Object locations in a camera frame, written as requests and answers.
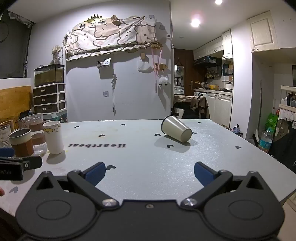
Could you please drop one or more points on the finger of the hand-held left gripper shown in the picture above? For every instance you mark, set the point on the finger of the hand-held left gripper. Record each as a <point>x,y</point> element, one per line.
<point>32,162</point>

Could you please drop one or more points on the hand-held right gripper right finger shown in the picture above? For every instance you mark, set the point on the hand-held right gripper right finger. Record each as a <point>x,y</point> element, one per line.
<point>203,172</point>

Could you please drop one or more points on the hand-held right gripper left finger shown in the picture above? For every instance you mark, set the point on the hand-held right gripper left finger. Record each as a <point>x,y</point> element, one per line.
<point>96,172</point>

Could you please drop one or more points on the beige paper cup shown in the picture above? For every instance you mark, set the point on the beige paper cup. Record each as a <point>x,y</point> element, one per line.
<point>175,129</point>

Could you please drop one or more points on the steel cup with brown sleeve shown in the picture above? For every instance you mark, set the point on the steel cup with brown sleeve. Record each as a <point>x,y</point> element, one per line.
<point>22,146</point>

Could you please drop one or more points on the white cartoon print cup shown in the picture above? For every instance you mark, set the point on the white cartoon print cup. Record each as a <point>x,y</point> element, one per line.
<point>54,141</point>

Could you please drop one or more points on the clear printed glass cup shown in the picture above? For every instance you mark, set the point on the clear printed glass cup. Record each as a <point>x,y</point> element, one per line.
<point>4,136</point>

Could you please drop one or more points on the person's left hand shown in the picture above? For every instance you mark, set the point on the person's left hand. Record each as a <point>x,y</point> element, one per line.
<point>1,192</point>

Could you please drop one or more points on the glass pitcher with brown sleeve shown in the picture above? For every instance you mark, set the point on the glass pitcher with brown sleeve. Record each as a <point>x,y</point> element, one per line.
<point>34,126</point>

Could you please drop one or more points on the wooden panel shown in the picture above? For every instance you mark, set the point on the wooden panel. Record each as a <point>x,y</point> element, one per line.
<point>15,102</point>

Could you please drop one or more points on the white drawer unit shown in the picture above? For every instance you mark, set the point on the white drawer unit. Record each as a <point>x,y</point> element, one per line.
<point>46,98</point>

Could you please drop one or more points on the white lower kitchen cabinet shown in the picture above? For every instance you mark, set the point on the white lower kitchen cabinet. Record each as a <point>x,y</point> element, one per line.
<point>219,106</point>

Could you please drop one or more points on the chair with brown jacket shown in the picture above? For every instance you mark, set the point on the chair with brown jacket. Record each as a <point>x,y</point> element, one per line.
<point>198,104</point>

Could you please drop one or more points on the clear water bottle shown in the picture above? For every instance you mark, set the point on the clear water bottle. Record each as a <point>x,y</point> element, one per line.
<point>265,141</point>

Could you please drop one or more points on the white washing machine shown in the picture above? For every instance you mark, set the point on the white washing machine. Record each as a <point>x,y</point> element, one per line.
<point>200,94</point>

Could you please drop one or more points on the black printed cloth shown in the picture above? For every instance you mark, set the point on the black printed cloth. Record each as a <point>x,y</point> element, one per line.
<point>284,148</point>

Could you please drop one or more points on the green shopping bag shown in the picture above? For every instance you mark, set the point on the green shopping bag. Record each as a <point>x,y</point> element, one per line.
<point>271,121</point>

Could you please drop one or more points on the glass fish tank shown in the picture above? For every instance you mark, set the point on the glass fish tank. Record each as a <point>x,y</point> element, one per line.
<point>49,74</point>

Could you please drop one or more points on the white plush toy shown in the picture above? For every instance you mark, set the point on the white plush toy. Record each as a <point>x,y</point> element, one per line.
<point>163,80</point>

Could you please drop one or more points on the dark wooden door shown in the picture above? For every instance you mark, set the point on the dark wooden door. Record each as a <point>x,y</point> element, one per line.
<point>187,69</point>

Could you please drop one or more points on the white shelf unit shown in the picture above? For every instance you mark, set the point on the white shelf unit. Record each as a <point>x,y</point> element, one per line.
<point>288,102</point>

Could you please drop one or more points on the black range hood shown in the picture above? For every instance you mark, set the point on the black range hood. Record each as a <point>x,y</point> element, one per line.
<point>207,61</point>

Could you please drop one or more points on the dried flower bouquet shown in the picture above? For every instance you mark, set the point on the dried flower bouquet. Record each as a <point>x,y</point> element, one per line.
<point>56,52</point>

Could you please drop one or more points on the pink ribbon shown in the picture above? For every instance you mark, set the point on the pink ribbon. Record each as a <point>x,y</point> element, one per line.
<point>158,66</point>

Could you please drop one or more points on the white plastic bag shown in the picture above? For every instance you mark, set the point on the white plastic bag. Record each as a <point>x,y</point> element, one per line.
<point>145,66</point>

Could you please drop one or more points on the printed blanket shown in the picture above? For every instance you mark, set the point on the printed blanket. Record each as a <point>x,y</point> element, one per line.
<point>111,37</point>

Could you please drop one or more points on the round ceiling lamp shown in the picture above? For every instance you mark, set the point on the round ceiling lamp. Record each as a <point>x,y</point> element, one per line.
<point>195,22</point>
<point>218,1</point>

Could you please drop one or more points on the gold crown ornament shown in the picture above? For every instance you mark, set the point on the gold crown ornament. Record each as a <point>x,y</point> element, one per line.
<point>93,19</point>

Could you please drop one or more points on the white upper cabinet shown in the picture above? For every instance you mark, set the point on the white upper cabinet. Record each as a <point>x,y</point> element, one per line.
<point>262,30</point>

